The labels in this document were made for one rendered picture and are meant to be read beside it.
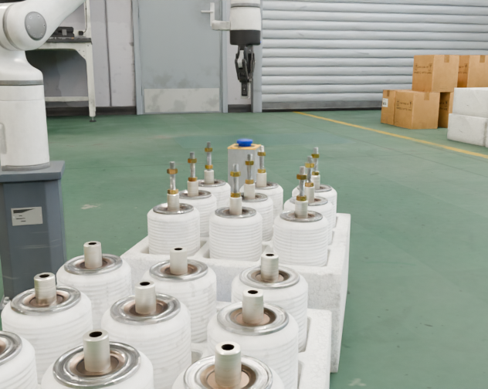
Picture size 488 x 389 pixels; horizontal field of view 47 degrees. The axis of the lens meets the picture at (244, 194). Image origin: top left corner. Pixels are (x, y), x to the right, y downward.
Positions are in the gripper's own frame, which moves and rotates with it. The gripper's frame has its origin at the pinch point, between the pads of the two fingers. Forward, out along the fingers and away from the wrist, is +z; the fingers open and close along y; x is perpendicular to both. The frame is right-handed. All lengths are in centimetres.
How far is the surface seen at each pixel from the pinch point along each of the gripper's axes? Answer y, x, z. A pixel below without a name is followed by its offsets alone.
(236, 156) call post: -3.4, 1.4, 15.7
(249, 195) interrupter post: -29.9, -7.3, 19.0
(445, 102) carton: 364, -92, 26
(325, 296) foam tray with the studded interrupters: -49, -24, 31
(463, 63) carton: 376, -106, -6
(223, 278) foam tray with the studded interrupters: -49, -7, 29
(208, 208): -31.5, 0.7, 21.6
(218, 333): -86, -16, 20
